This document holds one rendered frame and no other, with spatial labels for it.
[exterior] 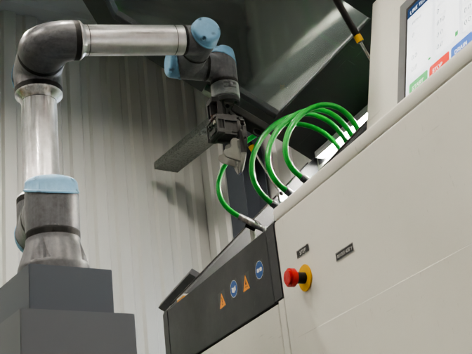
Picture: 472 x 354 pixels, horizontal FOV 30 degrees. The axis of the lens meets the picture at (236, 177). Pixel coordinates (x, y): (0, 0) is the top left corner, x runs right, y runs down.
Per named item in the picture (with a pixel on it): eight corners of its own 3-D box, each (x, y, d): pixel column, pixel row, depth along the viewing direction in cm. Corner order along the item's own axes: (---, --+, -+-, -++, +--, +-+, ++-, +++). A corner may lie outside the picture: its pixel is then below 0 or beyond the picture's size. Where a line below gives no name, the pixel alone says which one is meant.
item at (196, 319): (171, 369, 230) (167, 310, 236) (187, 369, 232) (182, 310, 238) (274, 303, 179) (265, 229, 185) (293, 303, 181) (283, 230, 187)
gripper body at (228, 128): (207, 146, 230) (203, 105, 234) (237, 148, 233) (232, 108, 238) (218, 133, 223) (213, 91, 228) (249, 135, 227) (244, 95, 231)
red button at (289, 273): (282, 294, 167) (279, 268, 169) (300, 295, 169) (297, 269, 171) (295, 286, 163) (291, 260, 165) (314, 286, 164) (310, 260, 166)
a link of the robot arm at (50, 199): (27, 224, 181) (27, 164, 186) (20, 246, 192) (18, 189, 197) (86, 225, 185) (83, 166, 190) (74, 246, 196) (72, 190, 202)
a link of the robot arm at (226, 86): (232, 94, 239) (244, 79, 233) (233, 109, 238) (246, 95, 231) (206, 91, 236) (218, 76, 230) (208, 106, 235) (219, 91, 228)
